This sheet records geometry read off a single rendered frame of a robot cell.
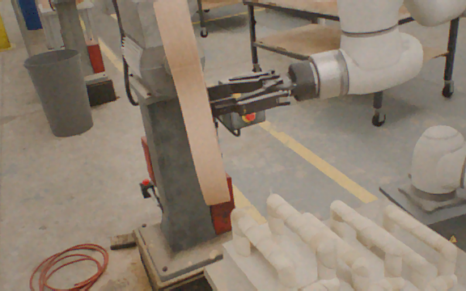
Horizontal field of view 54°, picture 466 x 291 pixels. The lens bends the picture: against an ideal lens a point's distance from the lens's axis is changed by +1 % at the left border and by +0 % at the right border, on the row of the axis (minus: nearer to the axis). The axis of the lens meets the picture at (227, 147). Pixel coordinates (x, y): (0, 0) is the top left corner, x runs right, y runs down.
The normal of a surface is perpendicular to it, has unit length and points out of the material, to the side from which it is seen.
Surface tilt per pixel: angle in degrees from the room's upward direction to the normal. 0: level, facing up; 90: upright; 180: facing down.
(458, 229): 90
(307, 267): 0
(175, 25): 87
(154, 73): 91
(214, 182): 102
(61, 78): 93
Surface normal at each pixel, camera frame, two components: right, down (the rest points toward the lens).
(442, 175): -0.57, 0.45
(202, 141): 0.05, 0.18
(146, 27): 0.40, 0.39
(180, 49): 0.15, 0.65
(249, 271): -0.11, -0.88
